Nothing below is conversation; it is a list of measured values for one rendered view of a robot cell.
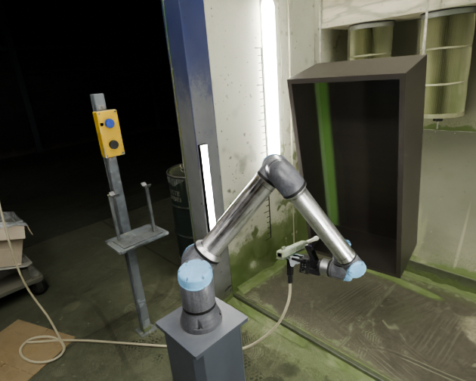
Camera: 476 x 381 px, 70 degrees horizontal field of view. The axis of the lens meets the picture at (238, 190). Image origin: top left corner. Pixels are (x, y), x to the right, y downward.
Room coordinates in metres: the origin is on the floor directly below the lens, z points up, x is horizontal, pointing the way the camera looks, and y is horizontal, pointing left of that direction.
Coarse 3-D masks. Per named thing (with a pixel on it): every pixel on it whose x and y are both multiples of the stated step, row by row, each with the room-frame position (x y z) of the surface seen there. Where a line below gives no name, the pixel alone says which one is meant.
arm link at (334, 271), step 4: (332, 260) 1.56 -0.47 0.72; (328, 264) 1.53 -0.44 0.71; (332, 264) 1.52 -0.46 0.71; (328, 268) 1.52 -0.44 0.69; (332, 268) 1.51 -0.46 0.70; (336, 268) 1.49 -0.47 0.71; (340, 268) 1.47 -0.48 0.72; (328, 272) 1.51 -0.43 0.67; (332, 272) 1.50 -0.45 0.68; (336, 272) 1.49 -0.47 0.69; (340, 272) 1.47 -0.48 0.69; (344, 272) 1.47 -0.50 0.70; (328, 276) 1.52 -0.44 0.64; (332, 276) 1.50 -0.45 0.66; (336, 276) 1.49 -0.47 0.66; (340, 276) 1.47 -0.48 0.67; (344, 276) 1.46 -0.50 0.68; (348, 276) 1.45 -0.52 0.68; (344, 280) 1.47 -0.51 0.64; (348, 280) 1.46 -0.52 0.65
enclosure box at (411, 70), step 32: (320, 64) 2.10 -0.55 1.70; (352, 64) 1.92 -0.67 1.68; (384, 64) 1.76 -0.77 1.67; (416, 64) 1.64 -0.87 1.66; (320, 96) 2.20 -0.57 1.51; (352, 96) 2.06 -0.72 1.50; (384, 96) 1.94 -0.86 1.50; (416, 96) 1.68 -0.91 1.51; (320, 128) 2.21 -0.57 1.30; (352, 128) 2.10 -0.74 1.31; (384, 128) 1.97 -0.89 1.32; (416, 128) 1.73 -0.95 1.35; (320, 160) 2.21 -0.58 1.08; (352, 160) 2.14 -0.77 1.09; (384, 160) 2.01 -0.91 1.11; (416, 160) 1.78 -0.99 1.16; (320, 192) 2.22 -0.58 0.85; (352, 192) 2.19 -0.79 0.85; (384, 192) 2.04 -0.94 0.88; (416, 192) 1.84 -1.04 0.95; (352, 224) 2.24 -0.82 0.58; (384, 224) 2.08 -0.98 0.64; (416, 224) 1.91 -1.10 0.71; (384, 256) 1.91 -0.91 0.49
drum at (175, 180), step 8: (168, 176) 2.90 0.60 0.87; (176, 176) 2.82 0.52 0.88; (168, 184) 2.98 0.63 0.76; (176, 184) 2.82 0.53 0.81; (184, 184) 2.79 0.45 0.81; (176, 192) 2.84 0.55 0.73; (184, 192) 2.79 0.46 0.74; (176, 200) 2.85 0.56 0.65; (184, 200) 2.79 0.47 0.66; (176, 208) 2.86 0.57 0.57; (184, 208) 2.79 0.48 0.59; (176, 216) 2.88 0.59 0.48; (184, 216) 2.80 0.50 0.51; (176, 224) 2.91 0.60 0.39; (184, 224) 2.81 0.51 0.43; (176, 232) 2.92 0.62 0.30; (184, 232) 2.82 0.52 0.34; (192, 232) 2.78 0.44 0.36; (184, 240) 2.83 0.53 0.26; (192, 240) 2.79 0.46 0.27; (184, 248) 2.84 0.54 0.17
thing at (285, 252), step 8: (304, 240) 1.84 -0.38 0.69; (312, 240) 1.91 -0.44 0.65; (288, 248) 1.68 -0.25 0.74; (296, 248) 1.73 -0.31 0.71; (304, 248) 1.81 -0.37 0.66; (280, 256) 1.61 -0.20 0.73; (288, 256) 1.64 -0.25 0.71; (288, 264) 1.68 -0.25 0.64; (288, 272) 1.66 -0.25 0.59; (288, 280) 1.66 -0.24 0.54
